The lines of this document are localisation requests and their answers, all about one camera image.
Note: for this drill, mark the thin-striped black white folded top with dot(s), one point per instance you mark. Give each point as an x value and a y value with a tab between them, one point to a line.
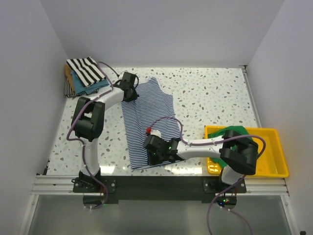
69	92

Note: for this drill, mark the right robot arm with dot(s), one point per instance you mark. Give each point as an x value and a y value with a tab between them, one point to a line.
205	147

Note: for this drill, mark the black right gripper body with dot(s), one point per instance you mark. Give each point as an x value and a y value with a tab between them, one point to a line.
155	159

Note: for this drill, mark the green tank top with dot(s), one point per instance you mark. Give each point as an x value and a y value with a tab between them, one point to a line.
239	148

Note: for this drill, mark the blue white striped tank top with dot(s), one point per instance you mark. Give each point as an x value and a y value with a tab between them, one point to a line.
153	103

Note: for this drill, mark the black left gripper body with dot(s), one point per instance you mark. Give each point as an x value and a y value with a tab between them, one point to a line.
133	95

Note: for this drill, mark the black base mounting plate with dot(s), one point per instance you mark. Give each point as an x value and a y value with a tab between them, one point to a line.
148	188

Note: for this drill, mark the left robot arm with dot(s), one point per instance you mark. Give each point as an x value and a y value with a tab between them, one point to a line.
88	123

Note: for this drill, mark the mustard folded tank top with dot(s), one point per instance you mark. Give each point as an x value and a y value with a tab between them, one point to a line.
67	71

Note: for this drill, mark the black white wide-striped folded top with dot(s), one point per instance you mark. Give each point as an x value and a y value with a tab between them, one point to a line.
86	70

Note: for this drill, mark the yellow plastic tray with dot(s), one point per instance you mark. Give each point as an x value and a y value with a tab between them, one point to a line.
272	163

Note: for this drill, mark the aluminium frame rail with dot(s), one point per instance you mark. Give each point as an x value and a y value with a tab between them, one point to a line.
201	97

